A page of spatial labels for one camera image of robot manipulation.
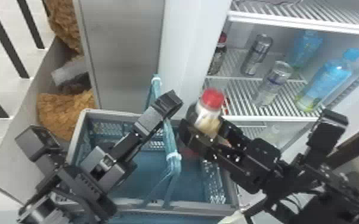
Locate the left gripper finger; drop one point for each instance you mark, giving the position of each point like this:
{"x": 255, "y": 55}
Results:
{"x": 154, "y": 115}

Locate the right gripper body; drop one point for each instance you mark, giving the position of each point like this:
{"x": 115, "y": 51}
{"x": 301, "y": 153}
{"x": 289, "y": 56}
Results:
{"x": 257, "y": 165}

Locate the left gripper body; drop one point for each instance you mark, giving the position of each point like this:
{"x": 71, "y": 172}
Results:
{"x": 101, "y": 170}

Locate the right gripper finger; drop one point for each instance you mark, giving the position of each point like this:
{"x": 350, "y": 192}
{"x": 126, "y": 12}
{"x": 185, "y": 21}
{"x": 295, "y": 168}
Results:
{"x": 234, "y": 136}
{"x": 204, "y": 147}

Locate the dark bottle with red cap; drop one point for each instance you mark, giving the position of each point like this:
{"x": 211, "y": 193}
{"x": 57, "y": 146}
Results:
{"x": 218, "y": 56}
{"x": 209, "y": 112}

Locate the blue basket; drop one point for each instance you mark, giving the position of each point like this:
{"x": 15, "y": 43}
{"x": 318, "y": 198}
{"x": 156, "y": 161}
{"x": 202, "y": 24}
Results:
{"x": 154, "y": 175}

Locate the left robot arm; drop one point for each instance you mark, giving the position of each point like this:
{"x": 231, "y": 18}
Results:
{"x": 41, "y": 212}

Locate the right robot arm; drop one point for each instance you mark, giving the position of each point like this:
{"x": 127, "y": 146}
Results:
{"x": 323, "y": 179}

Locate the clear bottle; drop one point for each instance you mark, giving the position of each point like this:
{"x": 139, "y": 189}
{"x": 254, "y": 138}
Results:
{"x": 271, "y": 83}

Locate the brown towel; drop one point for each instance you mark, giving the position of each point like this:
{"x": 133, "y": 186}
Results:
{"x": 65, "y": 25}
{"x": 62, "y": 112}

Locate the white fridge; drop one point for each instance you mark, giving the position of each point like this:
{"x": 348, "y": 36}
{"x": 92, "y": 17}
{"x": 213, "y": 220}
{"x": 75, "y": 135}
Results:
{"x": 189, "y": 47}

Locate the silver can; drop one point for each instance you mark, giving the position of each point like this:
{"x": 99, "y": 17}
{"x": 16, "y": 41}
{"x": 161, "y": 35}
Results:
{"x": 256, "y": 54}

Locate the white shelf unit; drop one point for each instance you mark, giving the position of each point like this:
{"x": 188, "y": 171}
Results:
{"x": 13, "y": 150}

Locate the blue bottle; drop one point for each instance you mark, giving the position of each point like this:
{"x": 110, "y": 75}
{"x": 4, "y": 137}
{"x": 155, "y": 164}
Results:
{"x": 326, "y": 81}
{"x": 304, "y": 47}

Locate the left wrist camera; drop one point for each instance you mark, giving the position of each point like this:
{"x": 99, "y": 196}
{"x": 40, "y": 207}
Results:
{"x": 38, "y": 142}

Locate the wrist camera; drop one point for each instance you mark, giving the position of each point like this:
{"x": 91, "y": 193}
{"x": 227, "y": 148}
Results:
{"x": 38, "y": 142}
{"x": 326, "y": 131}

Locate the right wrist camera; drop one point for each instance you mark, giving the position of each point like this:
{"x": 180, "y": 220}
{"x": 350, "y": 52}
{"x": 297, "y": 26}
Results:
{"x": 326, "y": 131}

